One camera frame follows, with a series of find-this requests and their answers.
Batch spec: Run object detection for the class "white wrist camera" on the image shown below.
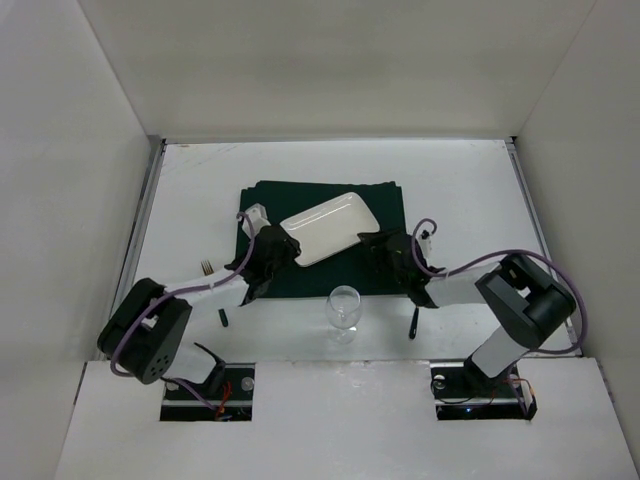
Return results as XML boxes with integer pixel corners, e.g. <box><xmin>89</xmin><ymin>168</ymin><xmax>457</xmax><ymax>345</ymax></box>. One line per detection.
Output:
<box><xmin>417</xmin><ymin>230</ymin><xmax>432</xmax><ymax>258</ymax></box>
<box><xmin>242</xmin><ymin>203</ymin><xmax>271</xmax><ymax>238</ymax></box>

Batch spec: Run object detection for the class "aluminium table rail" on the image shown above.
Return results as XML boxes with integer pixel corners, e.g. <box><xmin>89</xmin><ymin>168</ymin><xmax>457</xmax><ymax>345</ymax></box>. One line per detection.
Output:
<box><xmin>505</xmin><ymin>137</ymin><xmax>589</xmax><ymax>357</ymax></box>
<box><xmin>101</xmin><ymin>135</ymin><xmax>167</xmax><ymax>330</ymax></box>

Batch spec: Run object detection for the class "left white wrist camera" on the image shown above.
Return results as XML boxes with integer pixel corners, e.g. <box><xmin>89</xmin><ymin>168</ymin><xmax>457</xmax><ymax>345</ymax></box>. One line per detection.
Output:
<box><xmin>242</xmin><ymin>203</ymin><xmax>271</xmax><ymax>238</ymax></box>

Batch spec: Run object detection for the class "white rectangular plate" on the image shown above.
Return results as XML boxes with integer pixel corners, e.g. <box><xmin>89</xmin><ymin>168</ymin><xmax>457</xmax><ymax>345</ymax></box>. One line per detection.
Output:
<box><xmin>280</xmin><ymin>192</ymin><xmax>380</xmax><ymax>267</ymax></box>

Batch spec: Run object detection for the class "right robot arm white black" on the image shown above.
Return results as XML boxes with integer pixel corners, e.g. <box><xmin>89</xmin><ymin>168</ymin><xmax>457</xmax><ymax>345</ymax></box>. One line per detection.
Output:
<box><xmin>358</xmin><ymin>229</ymin><xmax>586</xmax><ymax>389</ymax></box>

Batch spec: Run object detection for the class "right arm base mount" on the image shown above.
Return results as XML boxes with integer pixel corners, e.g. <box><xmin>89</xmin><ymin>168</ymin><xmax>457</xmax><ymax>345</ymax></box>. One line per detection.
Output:
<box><xmin>430</xmin><ymin>362</ymin><xmax>538</xmax><ymax>421</ymax></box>

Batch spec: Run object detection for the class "clear wine glass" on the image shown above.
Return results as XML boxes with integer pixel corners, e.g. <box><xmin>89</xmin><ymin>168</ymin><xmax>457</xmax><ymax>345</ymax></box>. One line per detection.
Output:
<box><xmin>325</xmin><ymin>285</ymin><xmax>362</xmax><ymax>345</ymax></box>

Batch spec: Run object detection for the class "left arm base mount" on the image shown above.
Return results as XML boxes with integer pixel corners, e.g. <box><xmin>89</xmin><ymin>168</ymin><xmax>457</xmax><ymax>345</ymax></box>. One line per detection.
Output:
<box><xmin>159</xmin><ymin>343</ymin><xmax>256</xmax><ymax>423</ymax></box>

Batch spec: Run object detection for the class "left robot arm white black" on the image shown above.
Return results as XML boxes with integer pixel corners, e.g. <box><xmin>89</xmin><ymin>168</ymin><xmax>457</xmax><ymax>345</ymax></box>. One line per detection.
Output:
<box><xmin>97</xmin><ymin>226</ymin><xmax>301</xmax><ymax>399</ymax></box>

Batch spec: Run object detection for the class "dark green cloth napkin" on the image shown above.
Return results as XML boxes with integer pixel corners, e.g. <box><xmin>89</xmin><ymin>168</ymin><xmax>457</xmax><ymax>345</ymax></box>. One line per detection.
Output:
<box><xmin>239</xmin><ymin>180</ymin><xmax>407</xmax><ymax>299</ymax></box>

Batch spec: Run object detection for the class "right aluminium table rail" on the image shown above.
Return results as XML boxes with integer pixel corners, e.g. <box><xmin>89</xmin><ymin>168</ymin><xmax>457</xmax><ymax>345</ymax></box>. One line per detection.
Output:
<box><xmin>505</xmin><ymin>137</ymin><xmax>589</xmax><ymax>357</ymax></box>

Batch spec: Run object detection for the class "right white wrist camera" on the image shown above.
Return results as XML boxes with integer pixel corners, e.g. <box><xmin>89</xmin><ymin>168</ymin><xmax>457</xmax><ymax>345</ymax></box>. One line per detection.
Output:
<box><xmin>417</xmin><ymin>230</ymin><xmax>432</xmax><ymax>258</ymax></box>

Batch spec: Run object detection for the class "left aluminium table rail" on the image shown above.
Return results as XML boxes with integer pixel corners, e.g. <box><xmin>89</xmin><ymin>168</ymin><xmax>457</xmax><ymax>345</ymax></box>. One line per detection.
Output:
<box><xmin>101</xmin><ymin>135</ymin><xmax>167</xmax><ymax>330</ymax></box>

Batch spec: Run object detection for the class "gold knife black handle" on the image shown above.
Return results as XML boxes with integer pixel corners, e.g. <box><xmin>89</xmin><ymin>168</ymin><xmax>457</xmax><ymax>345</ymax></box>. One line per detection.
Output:
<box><xmin>408</xmin><ymin>306</ymin><xmax>420</xmax><ymax>340</ymax></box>

